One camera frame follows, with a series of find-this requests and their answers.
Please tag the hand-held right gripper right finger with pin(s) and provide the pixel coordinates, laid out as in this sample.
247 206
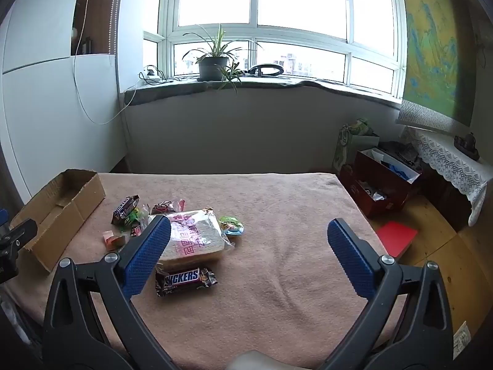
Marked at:
350 258

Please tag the brown cardboard box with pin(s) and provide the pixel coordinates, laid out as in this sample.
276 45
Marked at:
69 200

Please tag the small red snack packet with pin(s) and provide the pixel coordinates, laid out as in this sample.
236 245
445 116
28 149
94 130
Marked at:
135 230

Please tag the small pink candy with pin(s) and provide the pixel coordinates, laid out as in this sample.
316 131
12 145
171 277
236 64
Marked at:
113 239

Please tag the low red gift box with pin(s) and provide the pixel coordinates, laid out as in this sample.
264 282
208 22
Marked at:
360 196

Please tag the green paper bag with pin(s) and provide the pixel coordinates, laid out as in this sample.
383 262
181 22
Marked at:
344 144

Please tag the tall red gift box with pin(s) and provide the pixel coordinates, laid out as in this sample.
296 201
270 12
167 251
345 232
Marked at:
369 167

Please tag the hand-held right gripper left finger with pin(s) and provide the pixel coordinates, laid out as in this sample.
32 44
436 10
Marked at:
148 256

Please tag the white lace tablecloth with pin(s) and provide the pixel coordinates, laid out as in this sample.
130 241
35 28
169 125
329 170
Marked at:
454 164

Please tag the green wrapped candy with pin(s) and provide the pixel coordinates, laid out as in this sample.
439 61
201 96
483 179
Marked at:
133 214

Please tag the brown chocolate bar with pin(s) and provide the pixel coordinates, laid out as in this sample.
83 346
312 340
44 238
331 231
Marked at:
181 279

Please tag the green lidded jelly cup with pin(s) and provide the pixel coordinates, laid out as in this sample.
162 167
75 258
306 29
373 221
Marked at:
231 226

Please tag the white power strip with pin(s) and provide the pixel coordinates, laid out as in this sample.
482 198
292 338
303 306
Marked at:
152 79

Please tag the clear packet of sliced bread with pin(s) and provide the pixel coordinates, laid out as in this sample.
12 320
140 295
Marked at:
198 235

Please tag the clear red dried plum packet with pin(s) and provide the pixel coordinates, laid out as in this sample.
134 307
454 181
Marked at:
163 207

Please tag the dark teapot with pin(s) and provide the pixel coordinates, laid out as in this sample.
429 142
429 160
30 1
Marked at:
466 147

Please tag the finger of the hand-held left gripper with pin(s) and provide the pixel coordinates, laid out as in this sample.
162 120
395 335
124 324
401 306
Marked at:
15 239

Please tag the dark purple snack packet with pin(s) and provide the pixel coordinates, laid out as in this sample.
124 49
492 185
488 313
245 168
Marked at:
124 207

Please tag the white paper label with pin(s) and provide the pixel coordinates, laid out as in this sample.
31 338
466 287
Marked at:
461 341

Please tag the potted spider plant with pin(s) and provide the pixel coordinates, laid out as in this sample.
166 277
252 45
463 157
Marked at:
213 69

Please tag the yellow landscape wall scroll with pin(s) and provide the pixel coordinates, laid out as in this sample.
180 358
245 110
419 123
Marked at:
431 46

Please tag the white cabinet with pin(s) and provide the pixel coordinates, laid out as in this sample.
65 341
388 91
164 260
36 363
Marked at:
46 104

